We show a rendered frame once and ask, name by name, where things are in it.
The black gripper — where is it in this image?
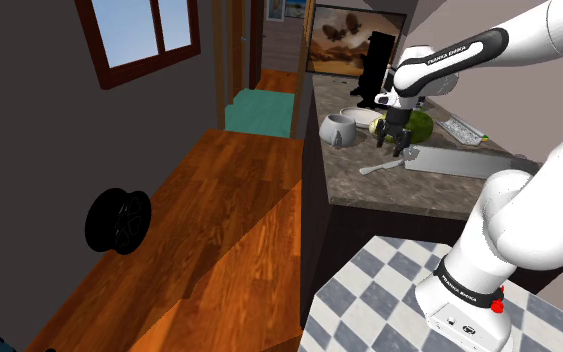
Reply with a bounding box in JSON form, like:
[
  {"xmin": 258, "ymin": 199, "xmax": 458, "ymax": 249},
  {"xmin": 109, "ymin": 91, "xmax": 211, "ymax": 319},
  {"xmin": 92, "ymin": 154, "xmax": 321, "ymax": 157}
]
[{"xmin": 375, "ymin": 107, "xmax": 413, "ymax": 159}]

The green round melon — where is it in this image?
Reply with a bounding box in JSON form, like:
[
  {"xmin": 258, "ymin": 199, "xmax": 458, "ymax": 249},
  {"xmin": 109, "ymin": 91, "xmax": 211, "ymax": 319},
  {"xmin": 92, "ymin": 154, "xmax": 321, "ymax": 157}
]
[{"xmin": 384, "ymin": 108, "xmax": 434, "ymax": 146}]

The grey spoon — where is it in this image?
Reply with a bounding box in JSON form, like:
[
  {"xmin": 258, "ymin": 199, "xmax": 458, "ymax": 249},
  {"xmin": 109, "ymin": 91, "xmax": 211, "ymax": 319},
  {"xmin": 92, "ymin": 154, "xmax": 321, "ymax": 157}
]
[{"xmin": 358, "ymin": 159, "xmax": 405, "ymax": 177}]

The white plate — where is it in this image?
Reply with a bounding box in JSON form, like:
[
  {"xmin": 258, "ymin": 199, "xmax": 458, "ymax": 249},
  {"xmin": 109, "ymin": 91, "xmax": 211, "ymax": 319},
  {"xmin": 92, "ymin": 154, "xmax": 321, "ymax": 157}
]
[{"xmin": 339, "ymin": 106, "xmax": 385, "ymax": 129}]

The grey mug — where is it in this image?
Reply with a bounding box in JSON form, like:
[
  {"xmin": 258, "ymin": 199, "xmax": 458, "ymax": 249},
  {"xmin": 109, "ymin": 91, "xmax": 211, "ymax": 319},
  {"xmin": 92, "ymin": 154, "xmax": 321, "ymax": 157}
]
[{"xmin": 318, "ymin": 112, "xmax": 358, "ymax": 148}]

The grey remote control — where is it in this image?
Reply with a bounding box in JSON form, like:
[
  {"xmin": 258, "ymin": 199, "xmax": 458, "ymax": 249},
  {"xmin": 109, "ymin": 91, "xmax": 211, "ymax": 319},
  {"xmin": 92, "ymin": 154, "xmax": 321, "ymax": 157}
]
[{"xmin": 435, "ymin": 115, "xmax": 490, "ymax": 147}]

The black tall appliance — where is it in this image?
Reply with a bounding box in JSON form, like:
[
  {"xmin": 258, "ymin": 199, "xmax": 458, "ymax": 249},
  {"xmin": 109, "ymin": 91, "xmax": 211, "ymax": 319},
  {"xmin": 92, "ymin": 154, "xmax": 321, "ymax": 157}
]
[{"xmin": 349, "ymin": 30, "xmax": 400, "ymax": 109}]

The teal upholstered seat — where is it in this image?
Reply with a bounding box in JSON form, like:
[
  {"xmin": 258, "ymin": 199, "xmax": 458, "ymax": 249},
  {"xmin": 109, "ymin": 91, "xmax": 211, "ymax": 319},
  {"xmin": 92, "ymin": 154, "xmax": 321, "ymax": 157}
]
[{"xmin": 224, "ymin": 88, "xmax": 296, "ymax": 140}]

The checkered robot stand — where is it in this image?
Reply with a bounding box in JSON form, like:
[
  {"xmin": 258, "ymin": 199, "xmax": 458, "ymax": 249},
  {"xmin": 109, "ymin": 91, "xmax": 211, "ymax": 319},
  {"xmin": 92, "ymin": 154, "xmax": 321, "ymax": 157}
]
[{"xmin": 297, "ymin": 235, "xmax": 563, "ymax": 352}]

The brown wooden door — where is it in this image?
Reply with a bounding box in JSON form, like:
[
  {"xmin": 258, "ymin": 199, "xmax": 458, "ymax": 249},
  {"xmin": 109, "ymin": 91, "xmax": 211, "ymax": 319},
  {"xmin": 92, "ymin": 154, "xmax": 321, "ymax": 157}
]
[{"xmin": 211, "ymin": 0, "xmax": 266, "ymax": 130}]

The brown framed window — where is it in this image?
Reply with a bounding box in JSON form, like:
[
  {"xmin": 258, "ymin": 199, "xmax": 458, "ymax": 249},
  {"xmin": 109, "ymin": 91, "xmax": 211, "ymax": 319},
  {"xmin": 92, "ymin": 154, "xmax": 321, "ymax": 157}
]
[{"xmin": 74, "ymin": 0, "xmax": 202, "ymax": 91}]

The black round wheel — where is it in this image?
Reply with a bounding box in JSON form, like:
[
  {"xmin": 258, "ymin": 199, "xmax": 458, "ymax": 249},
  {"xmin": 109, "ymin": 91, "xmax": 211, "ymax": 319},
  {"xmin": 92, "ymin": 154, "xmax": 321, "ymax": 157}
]
[{"xmin": 84, "ymin": 188, "xmax": 153, "ymax": 256}]

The brown framed wall picture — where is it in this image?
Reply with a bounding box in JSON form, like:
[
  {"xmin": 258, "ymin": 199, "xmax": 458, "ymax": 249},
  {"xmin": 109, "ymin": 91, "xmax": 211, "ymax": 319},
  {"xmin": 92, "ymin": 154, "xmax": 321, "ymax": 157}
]
[{"xmin": 304, "ymin": 4, "xmax": 408, "ymax": 78}]

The small framed wall picture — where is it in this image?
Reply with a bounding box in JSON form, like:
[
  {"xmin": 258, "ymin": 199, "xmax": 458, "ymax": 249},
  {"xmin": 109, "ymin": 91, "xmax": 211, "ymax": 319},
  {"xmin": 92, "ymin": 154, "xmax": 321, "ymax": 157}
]
[{"xmin": 265, "ymin": 0, "xmax": 286, "ymax": 22}]

